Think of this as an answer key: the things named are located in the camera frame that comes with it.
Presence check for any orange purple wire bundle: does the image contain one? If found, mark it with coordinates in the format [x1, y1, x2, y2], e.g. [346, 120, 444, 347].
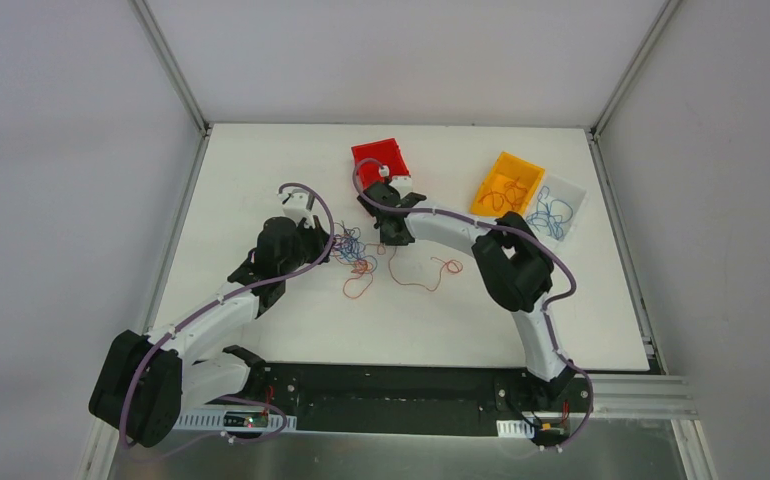
[328, 221, 386, 301]

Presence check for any long orange wire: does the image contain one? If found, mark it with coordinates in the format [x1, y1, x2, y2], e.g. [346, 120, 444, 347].
[384, 245, 464, 293]

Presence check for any blue wire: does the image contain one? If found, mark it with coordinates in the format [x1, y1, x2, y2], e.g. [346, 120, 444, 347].
[531, 185, 568, 227]
[530, 192, 575, 241]

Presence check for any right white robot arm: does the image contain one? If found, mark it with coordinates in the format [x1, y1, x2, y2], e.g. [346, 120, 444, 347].
[358, 182, 577, 410]

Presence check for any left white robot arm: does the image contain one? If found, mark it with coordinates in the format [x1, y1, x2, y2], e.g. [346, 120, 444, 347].
[88, 214, 331, 447]

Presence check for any red plastic bin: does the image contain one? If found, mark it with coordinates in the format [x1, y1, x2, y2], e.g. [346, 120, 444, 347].
[351, 138, 413, 197]

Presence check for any yellow plastic bin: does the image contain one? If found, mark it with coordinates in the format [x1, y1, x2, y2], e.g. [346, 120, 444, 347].
[469, 152, 546, 217]

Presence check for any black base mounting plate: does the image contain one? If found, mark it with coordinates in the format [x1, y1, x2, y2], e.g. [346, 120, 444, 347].
[237, 363, 590, 437]

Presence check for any clear white plastic bin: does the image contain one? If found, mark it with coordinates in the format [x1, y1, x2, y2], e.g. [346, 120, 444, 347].
[525, 173, 589, 253]

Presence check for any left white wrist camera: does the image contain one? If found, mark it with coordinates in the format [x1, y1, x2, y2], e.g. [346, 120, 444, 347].
[277, 188, 315, 228]

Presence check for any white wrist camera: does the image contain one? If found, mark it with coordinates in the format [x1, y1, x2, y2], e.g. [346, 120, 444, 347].
[378, 166, 413, 191]
[277, 188, 315, 228]

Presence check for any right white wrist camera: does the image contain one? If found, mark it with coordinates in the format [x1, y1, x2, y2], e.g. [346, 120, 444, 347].
[378, 166, 413, 191]

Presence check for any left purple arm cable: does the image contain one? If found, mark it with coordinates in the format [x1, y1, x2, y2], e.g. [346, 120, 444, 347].
[118, 182, 337, 449]

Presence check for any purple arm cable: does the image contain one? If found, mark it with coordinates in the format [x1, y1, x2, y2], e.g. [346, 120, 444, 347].
[353, 157, 596, 446]
[118, 182, 337, 449]

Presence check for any left white cable duct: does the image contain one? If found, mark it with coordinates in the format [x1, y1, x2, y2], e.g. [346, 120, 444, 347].
[173, 406, 297, 433]

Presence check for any white cable duct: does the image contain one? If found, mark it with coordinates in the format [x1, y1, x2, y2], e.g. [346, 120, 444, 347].
[496, 420, 535, 440]
[173, 406, 297, 433]

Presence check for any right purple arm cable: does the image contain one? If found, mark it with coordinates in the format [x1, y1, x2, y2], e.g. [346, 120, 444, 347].
[353, 157, 596, 446]

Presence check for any right white cable duct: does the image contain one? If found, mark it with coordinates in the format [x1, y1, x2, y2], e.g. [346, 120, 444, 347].
[496, 420, 535, 440]

